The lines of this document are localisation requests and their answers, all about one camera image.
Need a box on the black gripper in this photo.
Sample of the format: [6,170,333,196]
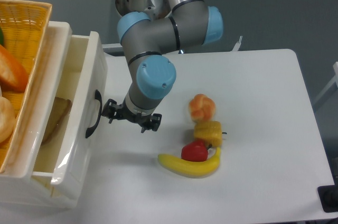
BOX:
[101,99,162,133]

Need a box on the white drawer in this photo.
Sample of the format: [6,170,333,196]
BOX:
[31,31,108,200]
[31,172,83,208]

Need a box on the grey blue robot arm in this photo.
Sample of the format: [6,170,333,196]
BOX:
[98,0,223,131]

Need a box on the white drawer cabinet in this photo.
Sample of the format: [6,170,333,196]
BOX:
[0,21,88,211]

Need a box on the orange knotted bread roll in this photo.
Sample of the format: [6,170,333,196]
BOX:
[188,94,216,123]

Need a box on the brown bread slice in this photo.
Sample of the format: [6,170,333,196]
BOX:
[42,97,72,145]

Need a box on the red bell pepper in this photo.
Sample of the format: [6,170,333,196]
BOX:
[181,139,213,162]

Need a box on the yellow corn cob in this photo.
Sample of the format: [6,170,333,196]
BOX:
[193,120,224,147]

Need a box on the yellow banana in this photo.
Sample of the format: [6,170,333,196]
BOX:
[157,147,221,178]

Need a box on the orange bread loaf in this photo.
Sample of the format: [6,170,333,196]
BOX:
[1,46,29,92]

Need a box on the round pale bun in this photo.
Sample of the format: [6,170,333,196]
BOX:
[0,97,16,143]

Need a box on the yellow woven basket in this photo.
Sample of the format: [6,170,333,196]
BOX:
[1,0,52,172]

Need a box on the green item in basket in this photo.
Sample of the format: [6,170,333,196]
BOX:
[0,28,5,47]

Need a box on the black device at edge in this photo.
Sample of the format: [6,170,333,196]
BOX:
[317,185,337,213]

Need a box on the black top drawer handle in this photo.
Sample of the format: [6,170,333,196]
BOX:
[85,89,103,138]

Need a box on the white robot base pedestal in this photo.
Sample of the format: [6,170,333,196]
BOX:
[115,0,171,21]

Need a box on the white bracket behind table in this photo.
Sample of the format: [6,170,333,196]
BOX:
[232,35,243,52]

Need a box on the white frame at right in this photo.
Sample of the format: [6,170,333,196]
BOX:
[312,62,337,112]

